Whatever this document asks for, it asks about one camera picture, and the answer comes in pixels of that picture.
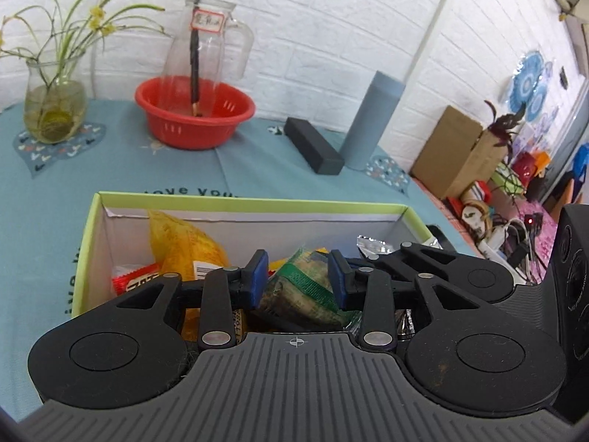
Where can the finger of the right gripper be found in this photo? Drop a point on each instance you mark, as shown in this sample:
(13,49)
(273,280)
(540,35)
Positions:
(482,278)

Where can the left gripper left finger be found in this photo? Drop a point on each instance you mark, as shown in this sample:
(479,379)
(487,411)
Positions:
(136,347)

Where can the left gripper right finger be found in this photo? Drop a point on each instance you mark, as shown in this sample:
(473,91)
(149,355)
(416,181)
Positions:
(465,353)

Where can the orange chips bag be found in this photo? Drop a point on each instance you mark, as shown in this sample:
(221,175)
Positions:
(130,276)

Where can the yellow cake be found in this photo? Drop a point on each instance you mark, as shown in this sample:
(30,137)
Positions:
(177,245)

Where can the silver snack bag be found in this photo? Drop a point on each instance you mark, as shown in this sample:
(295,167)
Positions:
(373,248)

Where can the white power strip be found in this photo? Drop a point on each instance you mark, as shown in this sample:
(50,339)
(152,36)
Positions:
(516,260)

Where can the black speaker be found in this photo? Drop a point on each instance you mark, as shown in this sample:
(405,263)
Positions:
(569,269)

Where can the pink patterned cloth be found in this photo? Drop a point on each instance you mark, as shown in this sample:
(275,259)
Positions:
(544,241)

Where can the green cardboard box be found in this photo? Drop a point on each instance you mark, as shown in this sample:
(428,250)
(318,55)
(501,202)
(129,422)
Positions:
(117,231)

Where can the brown cardboard box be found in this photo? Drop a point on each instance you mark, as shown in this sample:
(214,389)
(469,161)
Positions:
(458,153)

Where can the dark feather decoration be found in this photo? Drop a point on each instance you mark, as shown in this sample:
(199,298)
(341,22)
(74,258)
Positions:
(503,128)

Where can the teal patterned tablecloth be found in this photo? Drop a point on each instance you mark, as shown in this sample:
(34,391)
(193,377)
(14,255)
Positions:
(45,205)

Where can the grey blue tumbler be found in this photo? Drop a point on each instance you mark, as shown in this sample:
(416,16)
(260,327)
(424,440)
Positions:
(371,119)

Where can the blue paper fan decoration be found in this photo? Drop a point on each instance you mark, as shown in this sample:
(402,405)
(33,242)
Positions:
(525,80)

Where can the black rectangular case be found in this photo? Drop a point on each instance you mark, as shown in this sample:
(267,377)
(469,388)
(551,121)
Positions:
(315,149)

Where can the red plastic basin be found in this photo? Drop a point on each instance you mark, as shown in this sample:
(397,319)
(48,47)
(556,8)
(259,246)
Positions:
(176,120)

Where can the glass vase with plant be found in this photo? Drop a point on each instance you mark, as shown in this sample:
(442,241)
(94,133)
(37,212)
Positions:
(56,98)

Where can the glass pitcher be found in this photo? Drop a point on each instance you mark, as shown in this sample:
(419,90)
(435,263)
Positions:
(214,19)

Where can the black stirring stick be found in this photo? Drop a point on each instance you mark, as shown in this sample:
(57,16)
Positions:
(195,61)

